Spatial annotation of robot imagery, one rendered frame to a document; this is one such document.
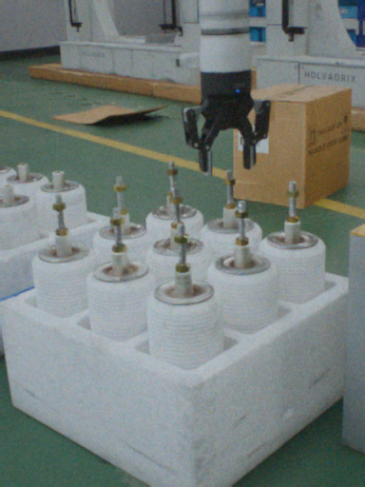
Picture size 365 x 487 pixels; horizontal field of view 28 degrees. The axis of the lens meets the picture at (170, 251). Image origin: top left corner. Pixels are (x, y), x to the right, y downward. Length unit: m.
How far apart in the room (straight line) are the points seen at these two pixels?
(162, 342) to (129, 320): 0.08
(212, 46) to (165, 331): 0.41
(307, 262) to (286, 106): 1.04
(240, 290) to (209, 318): 0.09
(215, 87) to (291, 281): 0.30
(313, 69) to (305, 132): 1.39
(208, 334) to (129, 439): 0.19
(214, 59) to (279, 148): 1.04
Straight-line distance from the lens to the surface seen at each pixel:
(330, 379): 1.12
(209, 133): 1.08
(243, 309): 0.96
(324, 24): 3.57
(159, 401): 0.89
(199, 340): 0.88
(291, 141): 2.05
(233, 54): 1.05
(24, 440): 1.11
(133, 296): 0.95
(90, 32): 5.34
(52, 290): 1.04
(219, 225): 1.14
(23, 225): 1.34
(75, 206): 1.41
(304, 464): 1.03
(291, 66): 3.49
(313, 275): 1.06
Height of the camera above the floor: 0.61
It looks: 20 degrees down
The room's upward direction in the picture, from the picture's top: 3 degrees counter-clockwise
